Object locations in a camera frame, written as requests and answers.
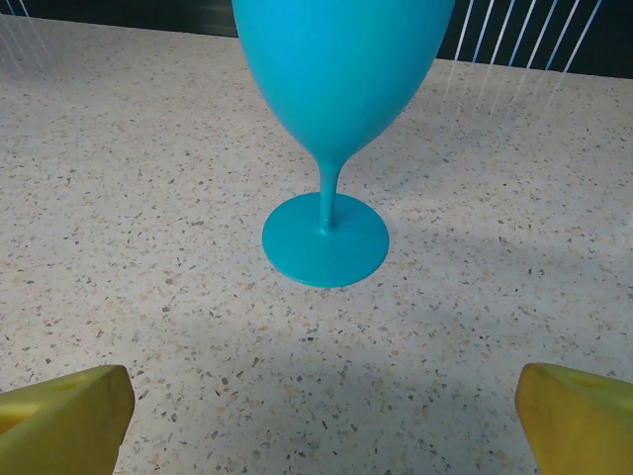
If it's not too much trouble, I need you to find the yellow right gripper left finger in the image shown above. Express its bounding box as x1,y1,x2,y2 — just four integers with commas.
0,364,136,475

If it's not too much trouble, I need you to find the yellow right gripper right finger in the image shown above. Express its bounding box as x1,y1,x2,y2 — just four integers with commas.
514,362,633,475

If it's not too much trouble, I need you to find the blue plastic goblet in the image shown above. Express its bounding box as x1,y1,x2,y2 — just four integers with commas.
230,0,456,289

